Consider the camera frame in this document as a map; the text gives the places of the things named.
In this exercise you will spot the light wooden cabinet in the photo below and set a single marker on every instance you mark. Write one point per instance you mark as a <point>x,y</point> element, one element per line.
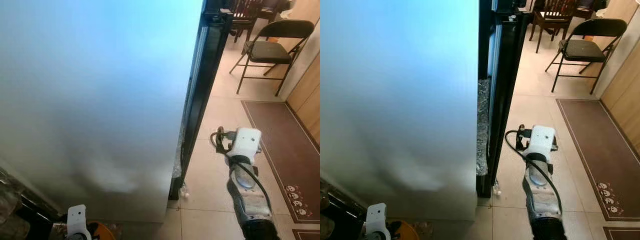
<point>307,95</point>
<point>622,85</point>

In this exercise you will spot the black fridge side panel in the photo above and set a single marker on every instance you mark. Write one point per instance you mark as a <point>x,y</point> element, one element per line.
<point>505,90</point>
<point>205,85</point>

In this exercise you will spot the white fridge door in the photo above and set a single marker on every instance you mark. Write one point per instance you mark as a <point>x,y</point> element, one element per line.
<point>90,100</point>
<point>395,100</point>

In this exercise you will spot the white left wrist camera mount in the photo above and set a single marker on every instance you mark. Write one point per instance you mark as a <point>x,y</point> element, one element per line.
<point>77,220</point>
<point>376,219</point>

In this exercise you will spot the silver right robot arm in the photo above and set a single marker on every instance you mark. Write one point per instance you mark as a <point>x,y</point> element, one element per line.
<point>542,197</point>
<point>247,200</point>

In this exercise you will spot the black folding chair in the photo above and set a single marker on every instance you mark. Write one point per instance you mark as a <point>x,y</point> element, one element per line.
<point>270,50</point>
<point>582,49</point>

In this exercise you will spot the dark wooden chair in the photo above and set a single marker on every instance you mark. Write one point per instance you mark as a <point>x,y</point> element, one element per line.
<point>245,15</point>
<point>552,17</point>

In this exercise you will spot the brown floor mat with print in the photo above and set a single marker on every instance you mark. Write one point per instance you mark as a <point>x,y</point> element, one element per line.
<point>600,150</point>
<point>285,150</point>

